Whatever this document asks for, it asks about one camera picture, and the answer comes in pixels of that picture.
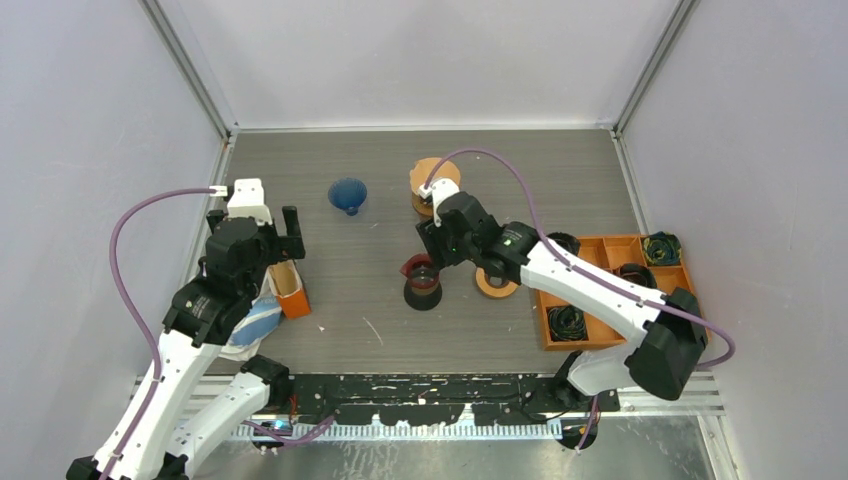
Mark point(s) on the blue ribbed dripper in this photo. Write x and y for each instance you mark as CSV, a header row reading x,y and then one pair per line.
x,y
347,195

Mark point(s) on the dark rolled coil back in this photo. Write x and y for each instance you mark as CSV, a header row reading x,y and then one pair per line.
x,y
567,241

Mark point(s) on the dark rolled coil front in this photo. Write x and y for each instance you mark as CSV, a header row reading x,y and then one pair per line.
x,y
567,324

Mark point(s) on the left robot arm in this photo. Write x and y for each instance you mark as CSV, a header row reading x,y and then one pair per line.
x,y
148,442

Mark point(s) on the red black carafe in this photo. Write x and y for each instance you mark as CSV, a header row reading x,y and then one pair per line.
x,y
422,290

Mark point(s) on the brown paper coffee filter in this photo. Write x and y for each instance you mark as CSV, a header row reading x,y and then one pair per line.
x,y
426,168

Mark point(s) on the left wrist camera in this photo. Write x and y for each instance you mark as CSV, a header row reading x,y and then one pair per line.
x,y
245,198

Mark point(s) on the dark rolled coil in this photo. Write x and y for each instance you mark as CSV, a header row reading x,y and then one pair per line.
x,y
637,274
567,241
567,324

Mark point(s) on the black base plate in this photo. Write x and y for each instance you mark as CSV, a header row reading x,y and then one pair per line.
x,y
503,399

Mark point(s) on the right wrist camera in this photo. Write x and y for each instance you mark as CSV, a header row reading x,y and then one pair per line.
x,y
438,190

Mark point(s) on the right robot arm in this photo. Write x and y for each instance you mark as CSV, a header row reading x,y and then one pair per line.
x,y
663,337

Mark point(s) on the white blue plastic bag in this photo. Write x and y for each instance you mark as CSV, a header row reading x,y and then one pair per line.
x,y
262,319

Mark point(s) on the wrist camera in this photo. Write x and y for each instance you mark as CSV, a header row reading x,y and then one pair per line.
x,y
245,198
438,190

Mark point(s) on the orange coffee filter box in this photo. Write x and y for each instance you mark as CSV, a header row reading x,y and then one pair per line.
x,y
289,290

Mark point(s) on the blue yellow rolled coil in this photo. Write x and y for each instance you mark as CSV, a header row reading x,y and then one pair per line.
x,y
662,249

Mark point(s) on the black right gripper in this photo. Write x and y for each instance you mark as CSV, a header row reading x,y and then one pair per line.
x,y
434,239

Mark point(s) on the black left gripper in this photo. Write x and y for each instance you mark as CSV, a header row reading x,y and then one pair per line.
x,y
284,247

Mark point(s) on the dark rolled coil middle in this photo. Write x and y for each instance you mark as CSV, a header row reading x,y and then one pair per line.
x,y
637,274

